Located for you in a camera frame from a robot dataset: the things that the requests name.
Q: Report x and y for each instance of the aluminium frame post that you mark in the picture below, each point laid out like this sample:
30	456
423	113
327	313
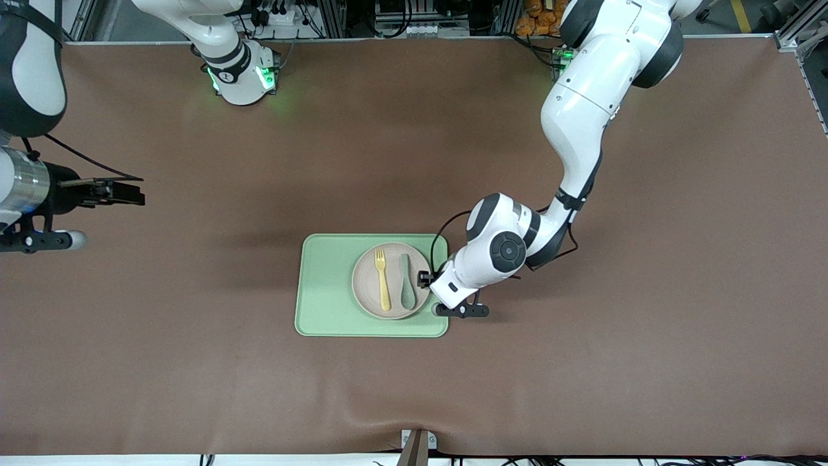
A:
333	19
508	16

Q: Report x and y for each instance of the grey metal bracket plate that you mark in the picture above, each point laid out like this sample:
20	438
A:
432	440

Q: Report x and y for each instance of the white power strip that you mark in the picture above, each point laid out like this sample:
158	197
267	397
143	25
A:
284	16

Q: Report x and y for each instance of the beige round plate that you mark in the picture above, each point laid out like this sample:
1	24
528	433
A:
365	281

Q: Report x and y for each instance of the brown table mat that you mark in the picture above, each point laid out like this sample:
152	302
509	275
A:
194	388

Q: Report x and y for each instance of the green plastic spoon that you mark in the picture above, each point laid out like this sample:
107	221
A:
407	298

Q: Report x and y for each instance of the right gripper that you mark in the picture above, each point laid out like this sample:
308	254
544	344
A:
65	189

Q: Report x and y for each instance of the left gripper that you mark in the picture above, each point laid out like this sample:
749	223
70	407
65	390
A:
425	279

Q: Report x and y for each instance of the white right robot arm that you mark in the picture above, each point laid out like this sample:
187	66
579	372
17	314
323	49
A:
239	84

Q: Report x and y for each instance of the yellow plastic fork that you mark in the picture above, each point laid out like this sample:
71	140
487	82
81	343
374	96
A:
384	291

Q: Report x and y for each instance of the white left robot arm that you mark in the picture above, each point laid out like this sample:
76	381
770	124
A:
582	110

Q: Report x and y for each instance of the brown mounting post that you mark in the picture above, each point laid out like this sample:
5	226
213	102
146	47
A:
414	453

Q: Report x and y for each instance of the orange snack packets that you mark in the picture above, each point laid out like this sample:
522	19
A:
537	22

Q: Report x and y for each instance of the aluminium frame strut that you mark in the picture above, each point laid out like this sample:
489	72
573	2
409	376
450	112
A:
81	19

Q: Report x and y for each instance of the light green rectangular tray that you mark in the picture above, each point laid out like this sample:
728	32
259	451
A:
323	291

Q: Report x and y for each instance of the white terminal block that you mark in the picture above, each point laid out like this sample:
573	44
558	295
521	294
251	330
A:
424	29

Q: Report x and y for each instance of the aluminium frame rail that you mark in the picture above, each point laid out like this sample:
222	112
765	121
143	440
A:
786	40

